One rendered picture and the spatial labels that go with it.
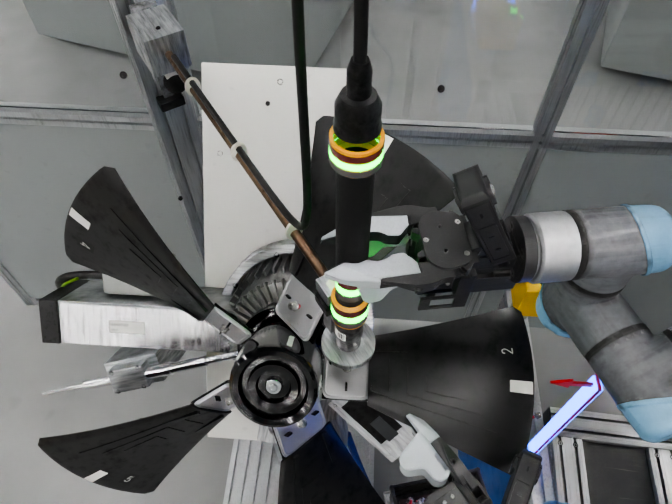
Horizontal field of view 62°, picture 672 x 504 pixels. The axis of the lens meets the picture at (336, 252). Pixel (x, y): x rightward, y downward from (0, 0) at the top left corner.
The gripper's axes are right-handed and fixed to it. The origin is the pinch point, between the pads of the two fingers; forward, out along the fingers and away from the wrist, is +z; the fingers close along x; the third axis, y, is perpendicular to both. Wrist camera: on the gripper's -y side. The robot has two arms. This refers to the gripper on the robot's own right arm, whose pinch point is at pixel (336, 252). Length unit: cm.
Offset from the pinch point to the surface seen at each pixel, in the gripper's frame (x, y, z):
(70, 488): 20, 148, 83
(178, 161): 63, 47, 29
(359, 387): -3.0, 28.4, -3.4
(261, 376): -1.9, 24.3, 9.8
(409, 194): 12.3, 6.3, -10.6
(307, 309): 5.5, 20.5, 3.0
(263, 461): 19, 139, 19
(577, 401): -6.2, 34.2, -35.8
